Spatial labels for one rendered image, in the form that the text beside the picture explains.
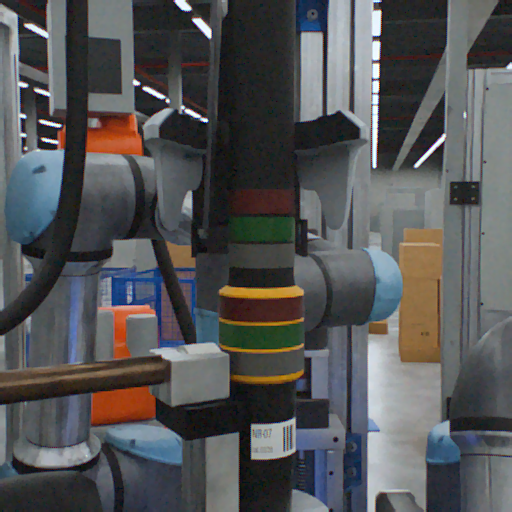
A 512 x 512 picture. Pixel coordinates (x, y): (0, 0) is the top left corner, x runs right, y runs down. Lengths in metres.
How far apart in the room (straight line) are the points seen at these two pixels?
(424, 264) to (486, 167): 5.74
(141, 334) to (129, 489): 3.15
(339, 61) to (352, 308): 0.65
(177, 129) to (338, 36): 0.93
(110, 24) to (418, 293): 4.74
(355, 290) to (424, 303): 7.25
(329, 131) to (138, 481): 0.80
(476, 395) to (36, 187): 0.55
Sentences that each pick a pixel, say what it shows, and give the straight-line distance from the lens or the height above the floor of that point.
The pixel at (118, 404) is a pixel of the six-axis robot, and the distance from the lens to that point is 4.31.
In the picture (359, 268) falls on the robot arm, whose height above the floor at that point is 1.55.
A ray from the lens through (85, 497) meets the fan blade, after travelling 0.53.
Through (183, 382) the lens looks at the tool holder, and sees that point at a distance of 0.34.
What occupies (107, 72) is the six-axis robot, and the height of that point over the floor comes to 2.37.
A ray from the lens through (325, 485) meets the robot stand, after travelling 1.24.
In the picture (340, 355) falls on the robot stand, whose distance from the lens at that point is 1.27.
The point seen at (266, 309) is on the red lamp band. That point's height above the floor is 1.55.
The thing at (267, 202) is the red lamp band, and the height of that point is 1.61.
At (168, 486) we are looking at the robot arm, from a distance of 1.13.
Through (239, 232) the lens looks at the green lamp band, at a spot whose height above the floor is 1.59.
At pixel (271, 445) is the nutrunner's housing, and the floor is 1.49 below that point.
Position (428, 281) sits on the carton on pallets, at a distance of 7.91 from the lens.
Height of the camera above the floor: 1.60
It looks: 4 degrees down
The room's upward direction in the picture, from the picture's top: straight up
